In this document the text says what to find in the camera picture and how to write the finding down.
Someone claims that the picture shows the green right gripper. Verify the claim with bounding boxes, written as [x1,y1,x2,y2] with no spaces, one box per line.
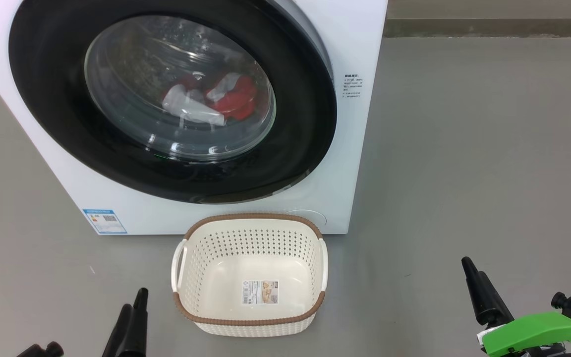
[461,257,571,357]

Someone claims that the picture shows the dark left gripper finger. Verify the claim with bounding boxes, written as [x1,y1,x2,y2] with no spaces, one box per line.
[102,303,135,357]
[133,288,149,357]

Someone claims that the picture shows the red and white garment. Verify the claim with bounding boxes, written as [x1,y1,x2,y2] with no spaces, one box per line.
[161,72,258,126]

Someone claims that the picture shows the black-rimmed glass washer door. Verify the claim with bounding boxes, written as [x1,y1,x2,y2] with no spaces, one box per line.
[9,0,338,204]

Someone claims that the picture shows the cream basket with brown rim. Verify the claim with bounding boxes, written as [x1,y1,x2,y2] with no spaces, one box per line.
[171,213,328,338]

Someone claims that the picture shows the printed product label sticker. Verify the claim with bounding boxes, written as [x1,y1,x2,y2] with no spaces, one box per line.
[241,279,280,305]

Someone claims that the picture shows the white front-load washing machine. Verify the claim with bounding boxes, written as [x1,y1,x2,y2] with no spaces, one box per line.
[0,0,389,236]

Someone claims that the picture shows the blue energy label sticker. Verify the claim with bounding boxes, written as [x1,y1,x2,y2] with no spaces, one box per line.
[82,209,128,235]

